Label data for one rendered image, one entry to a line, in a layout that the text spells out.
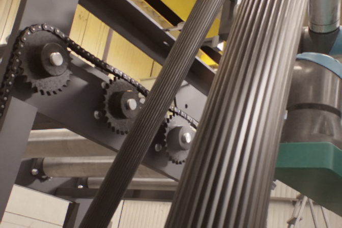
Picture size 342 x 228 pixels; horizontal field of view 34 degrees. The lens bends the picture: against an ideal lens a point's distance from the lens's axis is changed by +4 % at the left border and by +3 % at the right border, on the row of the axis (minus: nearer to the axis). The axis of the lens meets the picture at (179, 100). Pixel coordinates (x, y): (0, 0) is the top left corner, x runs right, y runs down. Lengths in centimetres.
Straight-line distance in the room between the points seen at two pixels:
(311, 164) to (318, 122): 11
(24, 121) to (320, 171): 69
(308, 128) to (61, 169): 151
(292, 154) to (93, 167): 132
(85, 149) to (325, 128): 104
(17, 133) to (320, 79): 71
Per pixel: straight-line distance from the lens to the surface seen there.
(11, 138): 135
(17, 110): 137
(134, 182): 259
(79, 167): 243
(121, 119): 158
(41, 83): 139
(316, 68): 128
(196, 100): 202
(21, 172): 261
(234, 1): 166
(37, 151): 221
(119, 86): 158
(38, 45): 139
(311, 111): 124
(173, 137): 177
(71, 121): 151
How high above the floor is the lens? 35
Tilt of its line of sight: 20 degrees up
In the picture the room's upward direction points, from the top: 11 degrees clockwise
